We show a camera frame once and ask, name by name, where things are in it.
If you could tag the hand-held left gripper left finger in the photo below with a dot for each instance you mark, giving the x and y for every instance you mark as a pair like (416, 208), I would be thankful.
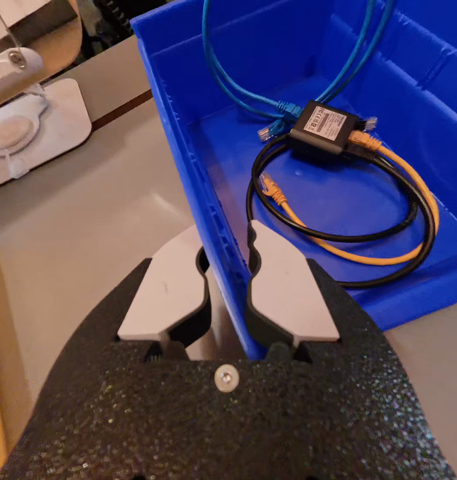
(164, 296)

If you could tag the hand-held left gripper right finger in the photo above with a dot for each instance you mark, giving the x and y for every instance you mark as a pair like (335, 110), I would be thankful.
(288, 292)

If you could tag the black network switch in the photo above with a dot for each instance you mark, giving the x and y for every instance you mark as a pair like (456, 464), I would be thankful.
(322, 125)

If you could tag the blue plastic bin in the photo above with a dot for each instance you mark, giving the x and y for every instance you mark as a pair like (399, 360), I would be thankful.
(326, 56)

